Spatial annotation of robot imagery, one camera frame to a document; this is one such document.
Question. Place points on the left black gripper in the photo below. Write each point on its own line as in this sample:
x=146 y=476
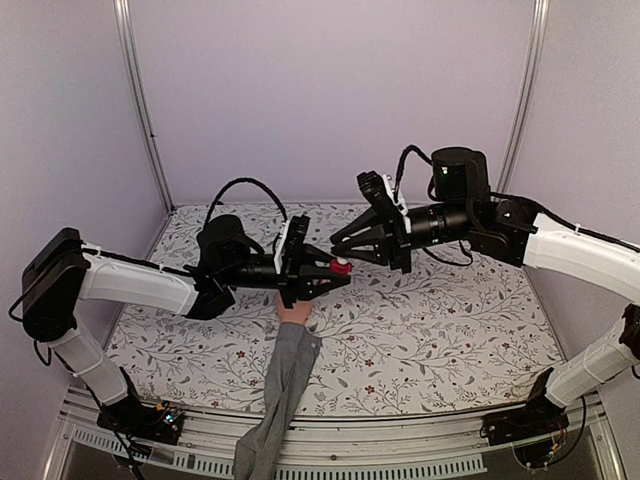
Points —
x=300 y=277

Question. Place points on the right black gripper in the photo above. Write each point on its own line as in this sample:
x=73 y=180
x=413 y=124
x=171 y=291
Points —
x=391 y=249

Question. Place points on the red nail polish bottle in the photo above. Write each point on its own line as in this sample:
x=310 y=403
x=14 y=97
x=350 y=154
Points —
x=340 y=268

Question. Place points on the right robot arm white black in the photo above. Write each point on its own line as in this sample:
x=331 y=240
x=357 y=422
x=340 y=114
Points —
x=513 y=230

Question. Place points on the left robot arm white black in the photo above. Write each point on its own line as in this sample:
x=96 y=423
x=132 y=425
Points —
x=68 y=270

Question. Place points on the person's hand on table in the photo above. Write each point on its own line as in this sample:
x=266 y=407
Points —
x=297 y=314

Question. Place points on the floral patterned table cloth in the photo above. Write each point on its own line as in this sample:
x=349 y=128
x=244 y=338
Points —
x=456 y=333

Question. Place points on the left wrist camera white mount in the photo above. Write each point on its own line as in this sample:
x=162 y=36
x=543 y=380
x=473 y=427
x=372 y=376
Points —
x=292 y=234

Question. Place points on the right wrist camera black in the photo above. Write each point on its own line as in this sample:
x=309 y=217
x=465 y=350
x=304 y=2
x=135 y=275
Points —
x=378 y=191

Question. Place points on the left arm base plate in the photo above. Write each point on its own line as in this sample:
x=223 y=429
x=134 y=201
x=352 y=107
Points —
x=161 y=423

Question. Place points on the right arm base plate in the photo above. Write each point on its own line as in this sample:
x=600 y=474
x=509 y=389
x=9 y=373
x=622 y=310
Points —
x=536 y=433

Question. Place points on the right aluminium frame post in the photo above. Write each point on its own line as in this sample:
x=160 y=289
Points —
x=533 y=57

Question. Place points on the aluminium frame post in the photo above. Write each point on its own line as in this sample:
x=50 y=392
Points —
x=533 y=57
x=126 y=35

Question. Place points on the front aluminium rail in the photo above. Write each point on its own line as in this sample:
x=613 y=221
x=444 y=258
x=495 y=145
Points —
x=434 y=446

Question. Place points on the left aluminium frame post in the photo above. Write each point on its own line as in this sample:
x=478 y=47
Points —
x=126 y=35

